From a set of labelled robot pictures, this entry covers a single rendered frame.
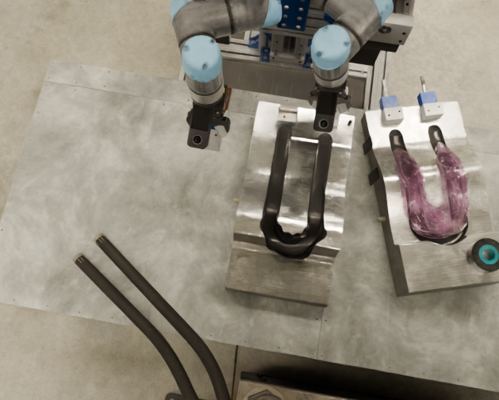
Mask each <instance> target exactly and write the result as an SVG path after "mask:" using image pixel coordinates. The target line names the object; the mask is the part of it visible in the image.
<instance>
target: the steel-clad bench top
mask: <svg viewBox="0 0 499 400"><path fill-rule="evenodd" d="M251 99H252V100H251ZM259 101H261V102H270V103H276V104H281V105H280V106H281V107H286V108H291V109H296V110H297V108H298V107H301V108H306V109H311V110H314V108H313V107H312V106H311V105H310V104H309V102H308V101H307V100H302V99H296V98H287V97H283V96H277V95H272V94H263V93H258V92H252V91H247V90H238V89H233V88H232V95H231V99H230V103H229V108H228V118H229V119H230V121H231V125H230V129H229V131H228V135H227V136H225V137H222V138H221V146H220V151H219V152H216V151H211V150H206V149H199V148H191V147H189V146H188V145H187V139H188V133H189V128H190V127H189V125H188V124H187V122H186V116H187V113H188V112H189V111H190V109H192V108H193V105H192V103H193V100H192V98H191V96H190V92H189V88H188V85H187V83H186V82H185V81H184V80H178V79H169V78H164V77H159V76H154V75H145V74H140V73H134V72H129V71H120V70H115V69H109V68H104V67H95V66H90V65H85V64H80V63H71V62H66V61H60V60H50V63H49V65H48V70H47V73H46V76H45V78H44V83H43V86H42V88H41V91H40V96H39V98H38V101H37V104H36V109H35V111H34V114H33V119H32V121H31V124H30V127H29V131H28V134H27V137H26V140H25V144H24V147H23V150H22V153H21V157H20V160H19V163H18V165H17V170H16V173H15V176H14V178H13V183H12V186H11V188H10V192H9V196H8V198H7V201H6V206H5V209H4V211H3V214H2V219H1V221H0V302H2V303H7V304H11V305H16V306H24V307H29V308H34V309H38V310H47V311H51V312H56V313H64V314H68V315H73V316H78V317H86V318H90V319H95V320H99V321H108V322H113V323H118V324H122V325H130V326H135V325H134V324H133V323H132V322H131V321H130V320H129V319H128V318H127V316H126V315H125V314H124V313H123V312H122V311H121V310H120V309H119V308H118V307H117V306H116V305H115V304H114V303H113V302H112V301H111V300H110V299H109V298H108V297H107V296H106V295H105V294H104V293H103V292H102V291H101V290H100V289H99V288H98V287H97V286H96V285H95V284H94V283H93V282H92V281H91V280H90V278H89V277H88V276H87V275H86V274H85V273H84V272H83V271H82V270H81V269H80V268H79V267H78V266H77V265H76V264H75V263H74V262H73V258H74V256H75V255H76V254H78V253H82V254H83V255H84V256H85V257H86V258H87V259H88V260H89V261H90V262H91V263H92V264H93V265H94V266H95V267H96V268H97V269H98V270H99V271H100V272H101V273H102V274H103V275H104V276H105V277H106V278H107V279H108V280H109V281H110V282H111V283H112V284H113V285H114V286H115V287H116V288H117V289H118V290H119V291H120V292H121V293H122V294H123V295H124V296H125V297H126V298H127V299H128V300H129V301H130V302H131V303H132V304H133V305H134V306H135V307H136V308H137V309H138V310H139V311H140V312H141V313H142V314H143V315H144V316H145V317H146V318H147V319H148V320H149V321H150V322H151V323H152V324H153V325H154V326H155V327H156V328H157V329H158V330H159V331H161V332H166V333H174V334H178V335H180V334H179V333H178V332H177V331H176V329H175V328H174V327H173V326H172V325H171V324H170V323H169V322H168V321H167V320H166V318H165V317H164V316H163V315H162V314H161V313H160V312H159V311H158V310H157V309H156V308H155V307H154V306H153V305H152V304H151V303H150V302H149V301H148V300H147V299H146V298H145V296H144V295H143V294H142V293H141V292H140V291H139V290H138V289H137V288H136V287H135V285H134V284H133V283H132V282H131V281H130V280H129V279H128V278H127V277H126V276H125V274H124V273H123V272H122V271H121V270H120V269H119V268H118V267H117V266H116V265H115V264H114V262H113V261H112V260H111V259H110V258H109V257H108V256H107V255H106V254H105V253H104V252H103V251H102V250H101V249H100V248H99V247H98V246H97V245H96V243H95V242H94V237H95V236H96V235H98V234H99V233H102V234H103V235H104V236H105V237H106V238H107V239H108V240H109V241H110V242H111V243H112V244H113V245H114V246H115V247H116V248H117V250H118V251H119V252H120V253H121V254H122V255H123V256H124V257H125V258H126V259H127V260H128V261H129V262H130V263H131V265H133V266H134V268H135V269H137V270H138V272H139V273H141V274H142V276H143V277H145V279H146V280H147V281H148V282H149V283H150V284H151V285H152V286H153V287H154V288H155V289H156V290H157V291H158V292H159V294H160V295H161V296H162V297H163V298H164V299H165V300H166V301H167V302H168V303H169V304H170V305H171V306H172V307H173V308H174V309H175V311H176V312H177V313H178V314H179V315H180V316H181V317H182V318H183V319H184V320H185V321H186V322H187V323H188V324H189V326H190V327H191V328H192V329H193V330H194V331H195V332H196V333H197V334H198V335H199V336H200V338H202V339H206V340H214V341H218V342H223V343H227V344H236V345H240V346H245V347H249V348H257V349H262V350H267V351H272V352H280V353H285V354H289V355H294V356H302V357H307V358H311V359H316V360H324V361H328V362H333V363H341V364H346V365H351V366H356V367H364V368H368V369H373V370H377V371H386V372H390V373H395V374H399V375H407V376H412V377H417V378H422V379H430V380H435V381H439V382H444V383H452V384H456V385H461V386H466V387H474V388H478V389H483V390H491V391H496V392H499V283H497V284H493V285H487V286H481V287H469V288H463V289H457V290H446V291H439V292H433V293H427V294H415V295H409V296H402V297H397V295H396V291H395V287H394V283H393V276H392V271H391V267H390V261H389V257H388V252H387V248H386V241H385V237H384V232H383V228H382V222H381V221H378V220H377V218H378V217H380V213H379V208H378V201H377V197H376V193H375V188H374V184H372V185H371V186H370V182H369V178H368V175H369V174H370V173H371V169H370V162H369V158H368V154H366V155H364V151H363V144H364V143H365V138H364V134H363V127H362V122H361V119H362V117H363V115H364V113H365V112H368V111H370V110H361V109H356V108H351V107H350V109H349V110H347V111H346V112H344V113H341V114H344V115H349V116H355V123H354V128H353V135H352V142H351V152H350V158H349V164H348V170H347V181H346V187H345V197H344V228H343V235H342V241H341V246H340V251H339V253H338V254H337V256H336V258H335V263H334V269H333V275H332V287H331V293H330V299H329V306H327V307H324V308H323V307H320V306H311V305H307V304H302V303H297V302H289V301H284V300H280V299H275V298H267V297H262V296H257V295H253V294H244V293H240V292H235V291H230V290H226V289H225V283H226V278H227V274H228V266H229V261H230V256H231V252H232V243H233V230H234V225H235V221H236V213H237V209H238V205H239V204H237V203H235V202H233V199H234V198H240V194H241V191H242V187H243V183H244V176H245V172H246V167H247V163H248V155H249V151H250V146H251V138H252V134H253V129H254V124H255V116H256V111H257V107H258V102H259ZM250 107H251V108H250ZM249 111H250V112H249ZM464 128H465V131H466V136H467V139H468V141H469V143H470V145H471V147H472V149H473V150H474V151H475V153H476V155H477V156H478V158H479V160H480V161H481V164H482V167H483V171H484V174H485V178H486V189H487V195H488V202H489V212H490V216H491V220H492V223H493V228H494V232H499V131H494V130H488V129H480V128H475V127H470V126H464ZM322 313H323V314H322ZM321 318H322V320H321ZM135 327H136V326H135ZM319 337H320V338H319ZM318 342H319V344H318ZM317 349H318V350H317Z"/></svg>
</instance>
